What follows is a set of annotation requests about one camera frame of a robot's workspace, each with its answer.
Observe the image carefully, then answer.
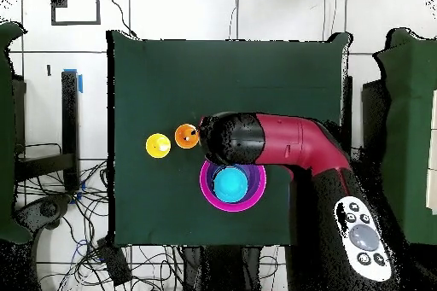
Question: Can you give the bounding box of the orange cup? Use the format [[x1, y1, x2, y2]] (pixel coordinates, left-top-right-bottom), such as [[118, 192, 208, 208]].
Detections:
[[174, 124, 201, 149]]

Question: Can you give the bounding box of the cyan bowl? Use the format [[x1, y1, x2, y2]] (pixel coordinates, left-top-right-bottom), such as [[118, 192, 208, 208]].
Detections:
[[213, 166, 249, 204]]

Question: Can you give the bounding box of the large pink bowl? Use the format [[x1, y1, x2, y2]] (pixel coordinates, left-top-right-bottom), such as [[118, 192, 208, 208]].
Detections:
[[199, 159, 267, 213]]

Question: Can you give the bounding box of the blue ringed flat-bottom bowl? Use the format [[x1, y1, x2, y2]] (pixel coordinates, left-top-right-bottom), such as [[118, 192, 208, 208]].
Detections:
[[212, 164, 253, 203]]

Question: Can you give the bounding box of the yellow cup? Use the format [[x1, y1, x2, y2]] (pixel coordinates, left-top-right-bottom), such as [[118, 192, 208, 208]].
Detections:
[[145, 132, 172, 160]]

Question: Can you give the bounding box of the black stand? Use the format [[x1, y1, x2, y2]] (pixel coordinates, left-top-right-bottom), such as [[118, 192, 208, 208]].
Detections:
[[13, 70, 81, 193], [341, 75, 354, 142]]

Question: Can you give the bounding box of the blue tape piece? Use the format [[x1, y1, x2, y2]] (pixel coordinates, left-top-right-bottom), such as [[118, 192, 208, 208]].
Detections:
[[63, 68, 84, 95]]

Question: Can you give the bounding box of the black box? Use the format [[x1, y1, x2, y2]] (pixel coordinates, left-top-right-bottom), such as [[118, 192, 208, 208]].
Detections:
[[96, 236, 133, 287]]

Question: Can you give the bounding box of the grey chair base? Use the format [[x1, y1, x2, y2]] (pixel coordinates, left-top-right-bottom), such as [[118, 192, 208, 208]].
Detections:
[[13, 195, 73, 231]]

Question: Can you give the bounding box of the dark green side tablecloth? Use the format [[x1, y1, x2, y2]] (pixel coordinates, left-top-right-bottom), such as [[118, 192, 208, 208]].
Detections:
[[370, 27, 437, 246], [0, 20, 33, 245]]

